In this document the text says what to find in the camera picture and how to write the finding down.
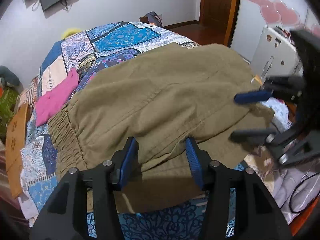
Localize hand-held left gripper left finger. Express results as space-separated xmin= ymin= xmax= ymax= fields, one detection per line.
xmin=29 ymin=137 xmax=139 ymax=240

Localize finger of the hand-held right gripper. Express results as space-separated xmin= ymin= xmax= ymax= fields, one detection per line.
xmin=234 ymin=76 xmax=306 ymax=105
xmin=230 ymin=122 xmax=313 ymax=166

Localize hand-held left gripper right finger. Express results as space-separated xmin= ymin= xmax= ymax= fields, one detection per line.
xmin=184 ymin=137 xmax=293 ymax=240

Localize khaki pants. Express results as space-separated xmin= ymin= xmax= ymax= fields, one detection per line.
xmin=47 ymin=43 xmax=275 ymax=214

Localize white floral cloth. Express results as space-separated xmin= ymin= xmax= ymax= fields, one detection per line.
xmin=265 ymin=97 xmax=293 ymax=133

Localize white appliance with stickers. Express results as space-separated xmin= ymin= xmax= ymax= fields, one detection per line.
xmin=250 ymin=25 xmax=304 ymax=81

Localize lavender bed sheet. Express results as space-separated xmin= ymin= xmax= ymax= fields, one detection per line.
xmin=244 ymin=144 xmax=320 ymax=226

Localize pink folded cloth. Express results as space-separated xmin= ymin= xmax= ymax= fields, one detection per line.
xmin=36 ymin=68 xmax=79 ymax=127

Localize brown wooden door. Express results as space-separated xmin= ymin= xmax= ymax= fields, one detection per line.
xmin=199 ymin=0 xmax=242 ymax=47

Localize dark patterned cap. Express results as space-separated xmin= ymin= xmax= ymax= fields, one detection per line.
xmin=77 ymin=54 xmax=97 ymax=81

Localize orange flowered wooden board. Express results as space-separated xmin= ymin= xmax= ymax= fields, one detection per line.
xmin=5 ymin=102 xmax=30 ymax=198

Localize blue patchwork bedspread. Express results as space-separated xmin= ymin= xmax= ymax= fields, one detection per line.
xmin=19 ymin=21 xmax=240 ymax=240

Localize grey backpack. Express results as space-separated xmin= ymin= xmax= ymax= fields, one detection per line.
xmin=146 ymin=11 xmax=163 ymax=27

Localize green patterned cloth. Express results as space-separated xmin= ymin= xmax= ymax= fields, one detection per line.
xmin=0 ymin=86 xmax=20 ymax=138

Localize yellow round object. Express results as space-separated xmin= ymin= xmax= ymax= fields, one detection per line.
xmin=61 ymin=28 xmax=80 ymax=40

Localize grey plush toy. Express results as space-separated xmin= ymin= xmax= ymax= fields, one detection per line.
xmin=0 ymin=66 xmax=23 ymax=88

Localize thin black cable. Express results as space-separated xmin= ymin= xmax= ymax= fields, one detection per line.
xmin=279 ymin=171 xmax=320 ymax=215

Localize pink heart wall sticker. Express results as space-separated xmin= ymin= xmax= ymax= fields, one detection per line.
xmin=241 ymin=0 xmax=300 ymax=27

